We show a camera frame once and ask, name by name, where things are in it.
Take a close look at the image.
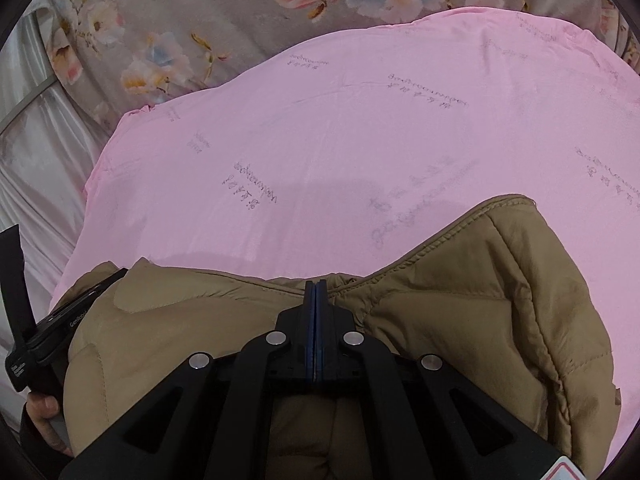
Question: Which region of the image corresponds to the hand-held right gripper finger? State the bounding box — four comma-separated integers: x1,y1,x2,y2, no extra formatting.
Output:
59,280,316,480
315,280,562,480

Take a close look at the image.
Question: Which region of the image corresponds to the olive quilted jacket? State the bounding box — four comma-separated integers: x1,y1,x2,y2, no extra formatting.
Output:
50,195,622,480

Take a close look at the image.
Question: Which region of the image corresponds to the person's left hand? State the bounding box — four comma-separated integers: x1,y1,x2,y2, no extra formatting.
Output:
25,391,76,457

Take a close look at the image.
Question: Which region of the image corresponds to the white curtain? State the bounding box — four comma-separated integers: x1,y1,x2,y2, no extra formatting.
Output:
0,0,117,411

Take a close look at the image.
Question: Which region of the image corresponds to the pink blanket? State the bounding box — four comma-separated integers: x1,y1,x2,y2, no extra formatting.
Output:
49,5,640,476

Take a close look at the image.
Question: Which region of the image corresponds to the grey metal bar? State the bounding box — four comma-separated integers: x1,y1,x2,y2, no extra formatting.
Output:
0,77,62,132

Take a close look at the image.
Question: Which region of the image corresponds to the grey floral sheet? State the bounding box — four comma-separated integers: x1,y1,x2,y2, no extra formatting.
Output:
42,0,640,133

